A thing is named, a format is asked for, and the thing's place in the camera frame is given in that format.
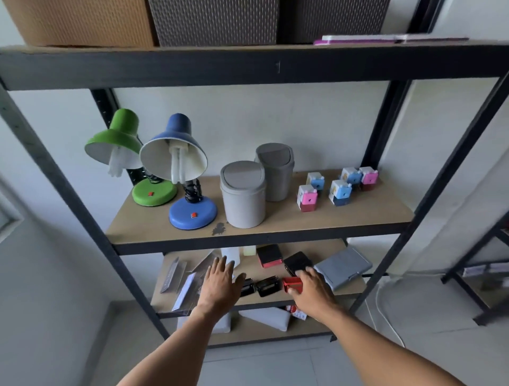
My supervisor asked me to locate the person's right hand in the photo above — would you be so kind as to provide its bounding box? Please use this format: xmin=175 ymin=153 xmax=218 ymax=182
xmin=287 ymin=267 xmax=345 ymax=321

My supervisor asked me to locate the person's left hand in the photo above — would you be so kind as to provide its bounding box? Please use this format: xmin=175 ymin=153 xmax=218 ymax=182
xmin=197 ymin=256 xmax=247 ymax=315

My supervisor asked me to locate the red self-inking stamp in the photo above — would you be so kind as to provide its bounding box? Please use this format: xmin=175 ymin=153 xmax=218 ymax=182
xmin=282 ymin=276 xmax=304 ymax=294

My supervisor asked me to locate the person's right forearm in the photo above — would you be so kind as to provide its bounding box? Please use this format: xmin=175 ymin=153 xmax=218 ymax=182
xmin=317 ymin=305 xmax=467 ymax=386

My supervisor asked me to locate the person's left forearm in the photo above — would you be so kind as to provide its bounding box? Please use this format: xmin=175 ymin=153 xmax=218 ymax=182
xmin=115 ymin=307 xmax=232 ymax=386

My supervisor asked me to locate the red white packet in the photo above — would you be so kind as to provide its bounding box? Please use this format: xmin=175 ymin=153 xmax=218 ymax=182
xmin=284 ymin=304 xmax=308 ymax=321

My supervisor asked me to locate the black self-inking stamp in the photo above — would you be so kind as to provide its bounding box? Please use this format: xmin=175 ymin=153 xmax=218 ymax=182
xmin=254 ymin=275 xmax=282 ymax=298

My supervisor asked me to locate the white plastic box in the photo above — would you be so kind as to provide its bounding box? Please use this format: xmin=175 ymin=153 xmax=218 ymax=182
xmin=221 ymin=247 xmax=242 ymax=269

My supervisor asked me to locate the black stamp pad box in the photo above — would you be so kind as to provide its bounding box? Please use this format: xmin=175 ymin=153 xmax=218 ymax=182
xmin=283 ymin=251 xmax=314 ymax=277

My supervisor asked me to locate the white padded packet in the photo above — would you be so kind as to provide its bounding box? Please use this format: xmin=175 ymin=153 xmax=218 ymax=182
xmin=239 ymin=307 xmax=292 ymax=332

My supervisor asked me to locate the red black stamp pad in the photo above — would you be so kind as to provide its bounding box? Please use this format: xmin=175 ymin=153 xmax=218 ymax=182
xmin=256 ymin=244 xmax=284 ymax=269

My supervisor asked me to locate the clear acrylic sign holder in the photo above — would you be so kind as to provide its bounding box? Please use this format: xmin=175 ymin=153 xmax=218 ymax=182
xmin=191 ymin=250 xmax=222 ymax=276
xmin=172 ymin=272 xmax=208 ymax=312
xmin=160 ymin=257 xmax=188 ymax=294

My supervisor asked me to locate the white flat box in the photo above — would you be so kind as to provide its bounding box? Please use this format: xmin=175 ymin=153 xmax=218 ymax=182
xmin=177 ymin=312 xmax=232 ymax=335

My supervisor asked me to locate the grey plastic case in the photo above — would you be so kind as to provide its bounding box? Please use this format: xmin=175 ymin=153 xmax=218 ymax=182
xmin=313 ymin=246 xmax=374 ymax=291

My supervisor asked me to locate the grey swing-lid bin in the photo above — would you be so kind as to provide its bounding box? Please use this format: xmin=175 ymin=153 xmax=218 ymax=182
xmin=220 ymin=161 xmax=267 ymax=230
xmin=254 ymin=143 xmax=296 ymax=202

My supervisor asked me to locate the pink white pencil sharpener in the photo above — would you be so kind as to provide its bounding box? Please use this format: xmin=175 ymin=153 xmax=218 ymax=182
xmin=297 ymin=185 xmax=319 ymax=212

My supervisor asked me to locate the navy blue white sharpener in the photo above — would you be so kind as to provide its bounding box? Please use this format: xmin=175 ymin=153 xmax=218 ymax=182
xmin=328 ymin=180 xmax=353 ymax=207

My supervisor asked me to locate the small blue white sharpener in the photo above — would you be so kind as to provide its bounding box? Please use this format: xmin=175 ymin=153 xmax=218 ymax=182
xmin=306 ymin=172 xmax=326 ymax=192

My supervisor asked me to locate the light blue white sharpener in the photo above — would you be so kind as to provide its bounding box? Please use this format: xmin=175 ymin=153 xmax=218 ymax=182
xmin=341 ymin=167 xmax=363 ymax=187

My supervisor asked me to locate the pink maroon pencil sharpener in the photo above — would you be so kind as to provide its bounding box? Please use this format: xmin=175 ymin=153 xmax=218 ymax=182
xmin=359 ymin=166 xmax=379 ymax=191

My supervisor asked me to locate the blue desk lamp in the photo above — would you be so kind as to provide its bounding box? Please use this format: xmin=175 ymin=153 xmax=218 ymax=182
xmin=139 ymin=113 xmax=219 ymax=231

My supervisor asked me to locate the green desk lamp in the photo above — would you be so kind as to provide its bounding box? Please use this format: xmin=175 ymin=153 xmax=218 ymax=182
xmin=84 ymin=108 xmax=179 ymax=208

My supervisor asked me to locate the black metal shelving rack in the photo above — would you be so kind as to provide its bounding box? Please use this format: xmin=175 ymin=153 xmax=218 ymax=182
xmin=0 ymin=39 xmax=509 ymax=350

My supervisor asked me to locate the purple white foam board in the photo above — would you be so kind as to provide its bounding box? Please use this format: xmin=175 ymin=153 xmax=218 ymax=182
xmin=396 ymin=33 xmax=470 ymax=44
xmin=313 ymin=34 xmax=402 ymax=46

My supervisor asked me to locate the grey woven storage basket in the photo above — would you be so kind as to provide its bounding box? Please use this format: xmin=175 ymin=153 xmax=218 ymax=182
xmin=148 ymin=0 xmax=281 ymax=47

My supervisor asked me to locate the dark brown woven basket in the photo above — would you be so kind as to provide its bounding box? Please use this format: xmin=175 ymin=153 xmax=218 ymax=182
xmin=278 ymin=0 xmax=393 ymax=44

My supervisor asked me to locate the orange woven storage basket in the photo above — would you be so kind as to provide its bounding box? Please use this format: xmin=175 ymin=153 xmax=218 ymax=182
xmin=2 ymin=0 xmax=158 ymax=49

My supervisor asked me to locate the white floor cable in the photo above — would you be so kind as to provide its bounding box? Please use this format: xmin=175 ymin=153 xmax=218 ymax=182
xmin=364 ymin=274 xmax=406 ymax=349

